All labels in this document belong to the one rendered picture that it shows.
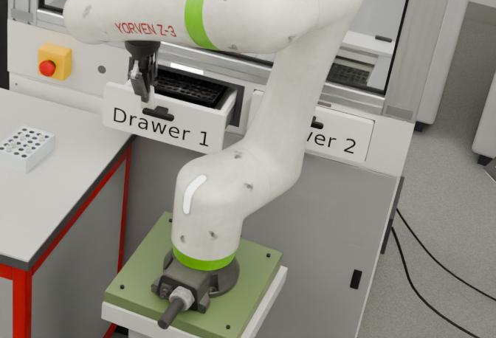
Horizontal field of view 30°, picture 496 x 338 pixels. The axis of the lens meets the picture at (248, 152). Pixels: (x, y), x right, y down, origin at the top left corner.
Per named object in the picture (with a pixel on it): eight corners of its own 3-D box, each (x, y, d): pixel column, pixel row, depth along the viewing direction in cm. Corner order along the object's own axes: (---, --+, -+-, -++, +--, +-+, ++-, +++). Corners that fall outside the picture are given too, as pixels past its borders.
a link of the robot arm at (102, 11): (243, 23, 157) (216, -35, 151) (202, 62, 151) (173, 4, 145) (108, 22, 181) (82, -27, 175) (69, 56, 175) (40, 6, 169)
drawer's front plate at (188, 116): (218, 157, 211) (224, 116, 205) (101, 125, 216) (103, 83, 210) (221, 153, 213) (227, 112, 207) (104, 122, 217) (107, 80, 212)
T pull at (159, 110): (173, 122, 206) (173, 117, 205) (141, 114, 207) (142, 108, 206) (178, 115, 209) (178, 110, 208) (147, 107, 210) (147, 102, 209)
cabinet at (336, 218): (341, 413, 260) (405, 178, 218) (7, 308, 277) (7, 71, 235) (390, 226, 339) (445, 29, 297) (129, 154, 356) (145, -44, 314)
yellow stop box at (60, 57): (62, 83, 226) (63, 57, 222) (35, 75, 227) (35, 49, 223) (71, 74, 230) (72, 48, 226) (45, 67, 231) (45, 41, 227)
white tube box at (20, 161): (25, 173, 205) (26, 159, 203) (-8, 162, 207) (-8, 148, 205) (54, 147, 216) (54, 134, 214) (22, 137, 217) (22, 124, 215)
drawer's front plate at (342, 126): (363, 164, 217) (373, 124, 211) (246, 132, 222) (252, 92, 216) (364, 160, 219) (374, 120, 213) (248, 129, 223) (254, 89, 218)
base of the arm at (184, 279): (192, 349, 164) (195, 326, 160) (119, 317, 168) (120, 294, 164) (251, 262, 184) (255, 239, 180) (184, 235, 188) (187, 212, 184)
